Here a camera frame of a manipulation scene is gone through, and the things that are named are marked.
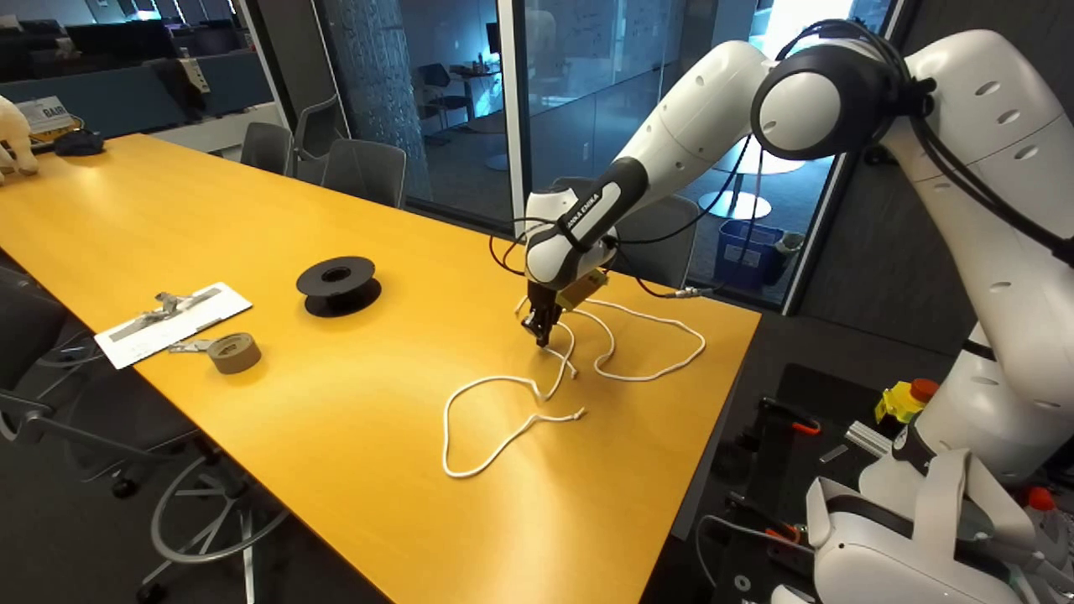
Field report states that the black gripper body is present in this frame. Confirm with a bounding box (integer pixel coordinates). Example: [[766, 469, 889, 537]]
[[523, 279, 569, 321]]

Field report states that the thin white rope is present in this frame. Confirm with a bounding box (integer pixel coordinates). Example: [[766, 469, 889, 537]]
[[440, 314, 593, 484]]

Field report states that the blue bin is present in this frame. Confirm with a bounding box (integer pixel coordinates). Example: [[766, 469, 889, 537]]
[[715, 219, 807, 294]]

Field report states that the black plastic spool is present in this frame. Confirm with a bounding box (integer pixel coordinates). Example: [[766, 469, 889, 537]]
[[293, 253, 385, 321]]

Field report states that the black equipment case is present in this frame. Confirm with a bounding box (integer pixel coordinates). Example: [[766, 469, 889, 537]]
[[715, 389, 901, 604]]

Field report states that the grey tape roll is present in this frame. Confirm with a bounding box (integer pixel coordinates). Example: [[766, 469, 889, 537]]
[[205, 329, 265, 375]]

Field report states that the small grey chair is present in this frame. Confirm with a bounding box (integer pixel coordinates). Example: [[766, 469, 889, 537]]
[[239, 118, 299, 179]]

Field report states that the yellow red stop button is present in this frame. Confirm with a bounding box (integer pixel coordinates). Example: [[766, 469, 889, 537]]
[[874, 375, 943, 431]]

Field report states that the small metal tool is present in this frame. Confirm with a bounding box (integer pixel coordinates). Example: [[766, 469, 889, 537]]
[[107, 290, 227, 340]]

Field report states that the white paper sheet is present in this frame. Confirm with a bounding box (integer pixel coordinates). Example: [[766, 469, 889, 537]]
[[92, 279, 256, 374]]

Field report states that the white VR headset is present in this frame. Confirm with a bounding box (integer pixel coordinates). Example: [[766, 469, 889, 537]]
[[801, 448, 1050, 604]]

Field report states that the small black object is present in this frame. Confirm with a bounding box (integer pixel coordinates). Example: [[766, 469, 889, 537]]
[[51, 129, 107, 160]]

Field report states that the black office chair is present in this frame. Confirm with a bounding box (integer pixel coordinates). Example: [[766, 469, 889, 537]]
[[0, 266, 146, 501]]

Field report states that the red capped bottle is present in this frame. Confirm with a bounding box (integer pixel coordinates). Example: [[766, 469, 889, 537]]
[[1021, 484, 1068, 539]]

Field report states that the white labelled box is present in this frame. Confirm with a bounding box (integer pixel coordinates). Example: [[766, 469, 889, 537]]
[[12, 95, 79, 146]]

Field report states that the white bag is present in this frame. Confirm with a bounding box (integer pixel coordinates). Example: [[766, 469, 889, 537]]
[[0, 95, 44, 180]]

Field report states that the tan wrist camera box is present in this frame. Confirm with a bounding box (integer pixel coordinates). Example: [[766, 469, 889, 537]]
[[556, 266, 614, 310]]

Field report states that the white window frame post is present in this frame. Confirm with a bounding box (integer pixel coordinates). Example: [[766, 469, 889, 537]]
[[493, 0, 537, 246]]

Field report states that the chair base with ring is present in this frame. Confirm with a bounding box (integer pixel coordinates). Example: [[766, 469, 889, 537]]
[[139, 450, 294, 604]]

